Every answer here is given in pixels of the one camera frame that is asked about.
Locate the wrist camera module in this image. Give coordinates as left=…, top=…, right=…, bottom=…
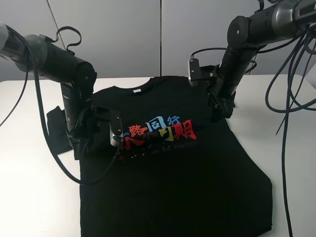
left=93, top=106, right=123, bottom=147
left=188, top=58, right=216, bottom=86

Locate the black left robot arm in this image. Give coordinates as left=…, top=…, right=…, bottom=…
left=0, top=23, right=106, bottom=160

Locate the black printed t-shirt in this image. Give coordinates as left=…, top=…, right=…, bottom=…
left=46, top=76, right=274, bottom=237

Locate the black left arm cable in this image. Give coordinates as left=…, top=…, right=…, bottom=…
left=0, top=26, right=124, bottom=185

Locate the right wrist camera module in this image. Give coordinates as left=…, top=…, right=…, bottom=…
left=188, top=58, right=216, bottom=86

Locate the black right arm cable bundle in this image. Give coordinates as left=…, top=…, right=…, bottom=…
left=265, top=24, right=316, bottom=237

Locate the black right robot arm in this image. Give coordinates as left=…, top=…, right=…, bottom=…
left=208, top=0, right=316, bottom=122

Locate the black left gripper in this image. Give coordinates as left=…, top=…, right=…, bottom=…
left=67, top=106, right=109, bottom=160

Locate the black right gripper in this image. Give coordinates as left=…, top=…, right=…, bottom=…
left=207, top=86, right=236, bottom=122

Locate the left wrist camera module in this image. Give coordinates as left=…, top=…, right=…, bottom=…
left=93, top=106, right=123, bottom=147

